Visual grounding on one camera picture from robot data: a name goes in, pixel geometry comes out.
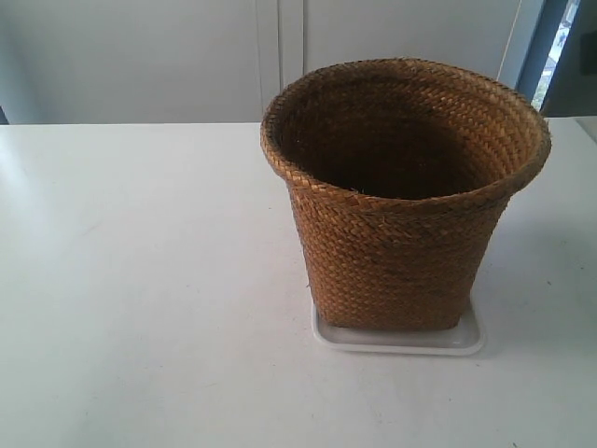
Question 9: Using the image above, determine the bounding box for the brown woven wicker basket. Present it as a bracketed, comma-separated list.
[260, 58, 551, 331]

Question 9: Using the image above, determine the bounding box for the white plastic tray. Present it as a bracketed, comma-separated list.
[312, 304, 487, 357]

